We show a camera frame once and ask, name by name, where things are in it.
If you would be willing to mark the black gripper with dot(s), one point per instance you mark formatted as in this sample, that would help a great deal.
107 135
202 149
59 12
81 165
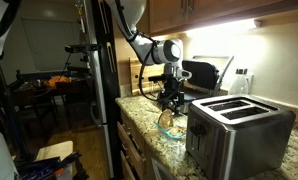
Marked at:
173 88

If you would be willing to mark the toasted bread slice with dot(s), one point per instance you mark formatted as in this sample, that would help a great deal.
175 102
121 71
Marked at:
165 119

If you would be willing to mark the stainless steel two-slot toaster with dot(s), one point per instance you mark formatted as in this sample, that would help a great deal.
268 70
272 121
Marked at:
242 140

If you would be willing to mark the clear glass food container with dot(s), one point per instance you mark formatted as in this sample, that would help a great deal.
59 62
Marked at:
170 135

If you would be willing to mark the black panini press grill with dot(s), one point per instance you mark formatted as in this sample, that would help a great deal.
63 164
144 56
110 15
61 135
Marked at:
202 75

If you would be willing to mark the wooden cutting board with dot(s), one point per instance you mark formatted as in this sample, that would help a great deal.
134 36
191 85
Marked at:
134 80

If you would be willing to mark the wooden base cabinet drawers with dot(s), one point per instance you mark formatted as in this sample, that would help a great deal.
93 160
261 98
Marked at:
132 150

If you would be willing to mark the stainless steel refrigerator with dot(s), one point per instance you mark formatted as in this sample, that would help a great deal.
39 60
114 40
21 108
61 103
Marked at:
96 93

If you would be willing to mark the under-cabinet light strip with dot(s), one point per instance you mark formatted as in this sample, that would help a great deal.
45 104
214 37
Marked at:
222 28

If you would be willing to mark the wooden upper cabinets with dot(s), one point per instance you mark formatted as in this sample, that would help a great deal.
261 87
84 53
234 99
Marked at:
205 11

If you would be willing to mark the dark wooden chair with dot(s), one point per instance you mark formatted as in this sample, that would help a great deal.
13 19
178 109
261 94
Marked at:
74 95

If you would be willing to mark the orange object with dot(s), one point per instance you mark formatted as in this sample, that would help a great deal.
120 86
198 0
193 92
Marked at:
57 81

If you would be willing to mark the light wooden stool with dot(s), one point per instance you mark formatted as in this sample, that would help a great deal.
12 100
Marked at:
54 150

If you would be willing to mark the black clutter pile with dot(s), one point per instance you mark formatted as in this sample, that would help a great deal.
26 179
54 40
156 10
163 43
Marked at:
49 166

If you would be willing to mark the white window blind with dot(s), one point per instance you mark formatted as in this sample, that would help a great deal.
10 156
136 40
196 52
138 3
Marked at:
45 43

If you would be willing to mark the dark dining table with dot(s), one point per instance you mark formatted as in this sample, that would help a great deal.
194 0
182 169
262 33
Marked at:
25 90

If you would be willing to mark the black camera stand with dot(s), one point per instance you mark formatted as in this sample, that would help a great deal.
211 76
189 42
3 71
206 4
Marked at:
85 63

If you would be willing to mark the black stereo camera bar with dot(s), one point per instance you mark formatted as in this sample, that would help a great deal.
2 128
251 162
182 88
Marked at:
79 48

